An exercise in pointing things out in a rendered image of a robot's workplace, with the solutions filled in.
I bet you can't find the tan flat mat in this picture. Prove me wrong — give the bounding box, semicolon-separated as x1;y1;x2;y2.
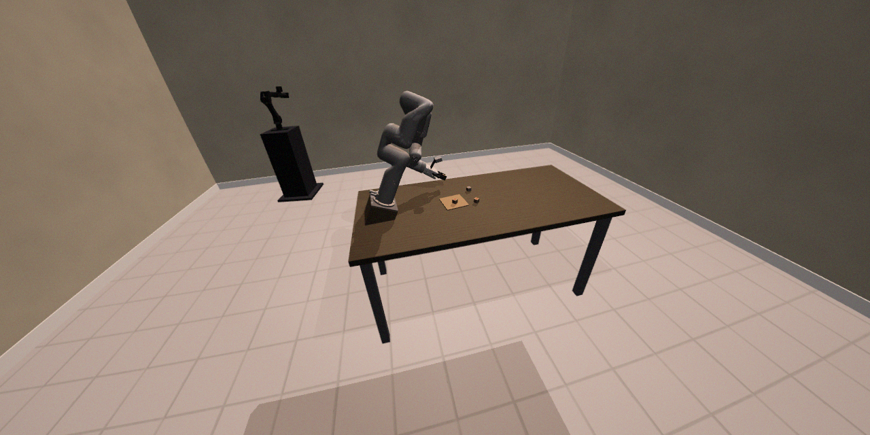
440;194;469;210

